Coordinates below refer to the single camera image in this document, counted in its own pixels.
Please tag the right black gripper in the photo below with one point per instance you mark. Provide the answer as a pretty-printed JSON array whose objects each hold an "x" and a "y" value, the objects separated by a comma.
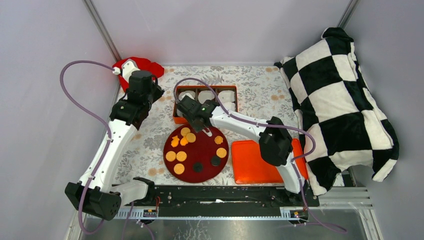
[{"x": 197, "y": 128}]

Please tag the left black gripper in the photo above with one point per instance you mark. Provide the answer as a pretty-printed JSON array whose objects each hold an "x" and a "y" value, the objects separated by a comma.
[{"x": 158, "y": 91}]

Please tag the round orange cookie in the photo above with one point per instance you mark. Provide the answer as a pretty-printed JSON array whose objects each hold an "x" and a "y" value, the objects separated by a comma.
[
  {"x": 221, "y": 152},
  {"x": 191, "y": 137},
  {"x": 181, "y": 156},
  {"x": 184, "y": 131},
  {"x": 170, "y": 156},
  {"x": 179, "y": 168}
]

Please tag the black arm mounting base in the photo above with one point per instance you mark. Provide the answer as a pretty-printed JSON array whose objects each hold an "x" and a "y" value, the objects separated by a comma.
[{"x": 224, "y": 201}]

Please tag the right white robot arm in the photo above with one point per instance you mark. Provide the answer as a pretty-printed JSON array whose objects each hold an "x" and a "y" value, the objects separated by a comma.
[{"x": 272, "y": 136}]

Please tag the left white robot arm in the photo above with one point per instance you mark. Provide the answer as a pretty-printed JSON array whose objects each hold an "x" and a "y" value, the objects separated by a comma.
[{"x": 94, "y": 193}]

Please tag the flower shaped orange cookie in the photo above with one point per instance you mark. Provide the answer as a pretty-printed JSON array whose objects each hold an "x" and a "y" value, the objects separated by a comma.
[{"x": 218, "y": 140}]

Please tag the dark red round plate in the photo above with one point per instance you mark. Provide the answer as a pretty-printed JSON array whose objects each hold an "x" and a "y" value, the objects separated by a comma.
[{"x": 202, "y": 150}]

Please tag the red cloth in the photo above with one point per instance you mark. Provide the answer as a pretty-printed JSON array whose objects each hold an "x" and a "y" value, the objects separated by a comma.
[{"x": 125, "y": 67}]

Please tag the orange fish cookie right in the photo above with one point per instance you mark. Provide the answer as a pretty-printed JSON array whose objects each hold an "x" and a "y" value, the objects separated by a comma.
[{"x": 184, "y": 141}]

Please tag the orange fish cookie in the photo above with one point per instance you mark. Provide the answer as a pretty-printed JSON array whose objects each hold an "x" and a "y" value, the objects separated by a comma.
[
  {"x": 175, "y": 141},
  {"x": 184, "y": 141}
]

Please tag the black round cookie right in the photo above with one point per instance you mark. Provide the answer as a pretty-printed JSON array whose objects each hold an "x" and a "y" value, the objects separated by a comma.
[{"x": 215, "y": 161}]

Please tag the black round cookie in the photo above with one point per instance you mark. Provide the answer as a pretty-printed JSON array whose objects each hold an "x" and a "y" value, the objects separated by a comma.
[
  {"x": 215, "y": 161},
  {"x": 197, "y": 167}
]

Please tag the white paper cup liner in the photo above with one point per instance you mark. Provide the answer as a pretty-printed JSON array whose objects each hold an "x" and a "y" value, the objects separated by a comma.
[
  {"x": 188, "y": 93},
  {"x": 227, "y": 96},
  {"x": 230, "y": 106},
  {"x": 205, "y": 95}
]

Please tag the black round cookie bottom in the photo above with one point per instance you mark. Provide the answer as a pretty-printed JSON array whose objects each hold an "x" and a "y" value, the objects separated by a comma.
[{"x": 197, "y": 167}]

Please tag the orange fish cookie left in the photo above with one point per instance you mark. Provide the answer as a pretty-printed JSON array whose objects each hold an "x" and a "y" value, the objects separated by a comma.
[{"x": 175, "y": 141}]

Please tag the orange compartment cookie tin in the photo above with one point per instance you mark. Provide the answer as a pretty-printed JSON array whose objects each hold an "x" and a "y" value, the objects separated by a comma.
[{"x": 178, "y": 117}]

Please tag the round orange cookie bottom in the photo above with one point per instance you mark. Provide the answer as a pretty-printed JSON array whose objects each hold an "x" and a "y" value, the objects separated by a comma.
[{"x": 179, "y": 168}]

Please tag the orange tin lid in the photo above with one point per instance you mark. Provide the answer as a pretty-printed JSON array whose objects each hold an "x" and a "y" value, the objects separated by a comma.
[{"x": 249, "y": 167}]

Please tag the floral table mat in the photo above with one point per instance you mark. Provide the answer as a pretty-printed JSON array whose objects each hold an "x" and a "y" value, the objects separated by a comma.
[{"x": 261, "y": 93}]

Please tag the black white checkered blanket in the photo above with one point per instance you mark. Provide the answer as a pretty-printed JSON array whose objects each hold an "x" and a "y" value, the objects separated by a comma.
[{"x": 341, "y": 122}]

